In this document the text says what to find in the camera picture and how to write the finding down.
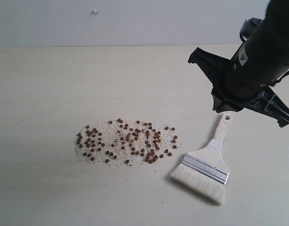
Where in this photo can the small white wall plug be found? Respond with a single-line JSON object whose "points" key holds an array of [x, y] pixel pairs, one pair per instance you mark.
{"points": [[95, 12]]}

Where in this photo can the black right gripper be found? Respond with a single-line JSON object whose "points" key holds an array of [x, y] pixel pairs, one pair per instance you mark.
{"points": [[243, 82]]}

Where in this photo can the pile of beans and rice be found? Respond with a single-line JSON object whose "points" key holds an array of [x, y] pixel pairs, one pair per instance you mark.
{"points": [[126, 141]]}

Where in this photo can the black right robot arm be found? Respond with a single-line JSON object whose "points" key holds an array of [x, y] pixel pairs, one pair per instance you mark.
{"points": [[272, 36]]}

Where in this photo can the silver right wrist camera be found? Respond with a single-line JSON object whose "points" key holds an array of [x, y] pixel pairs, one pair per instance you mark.
{"points": [[248, 27]]}

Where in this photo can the wooden paint brush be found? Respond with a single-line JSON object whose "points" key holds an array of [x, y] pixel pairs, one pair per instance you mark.
{"points": [[204, 170]]}

